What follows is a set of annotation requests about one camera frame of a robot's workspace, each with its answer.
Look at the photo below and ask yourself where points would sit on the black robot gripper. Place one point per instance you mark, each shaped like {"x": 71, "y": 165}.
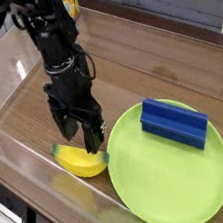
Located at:
{"x": 71, "y": 102}

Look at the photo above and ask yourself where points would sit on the yellow toy banana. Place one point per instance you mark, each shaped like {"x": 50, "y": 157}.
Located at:
{"x": 78, "y": 161}

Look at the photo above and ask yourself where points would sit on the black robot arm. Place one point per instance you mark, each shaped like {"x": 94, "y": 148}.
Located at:
{"x": 51, "y": 29}

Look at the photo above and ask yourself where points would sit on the green round plate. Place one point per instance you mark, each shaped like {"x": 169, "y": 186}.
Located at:
{"x": 162, "y": 181}

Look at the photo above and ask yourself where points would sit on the blue foam block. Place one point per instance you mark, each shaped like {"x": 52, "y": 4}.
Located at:
{"x": 174, "y": 122}

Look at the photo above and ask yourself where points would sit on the clear acrylic enclosure wall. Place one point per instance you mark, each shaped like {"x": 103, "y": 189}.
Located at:
{"x": 137, "y": 55}

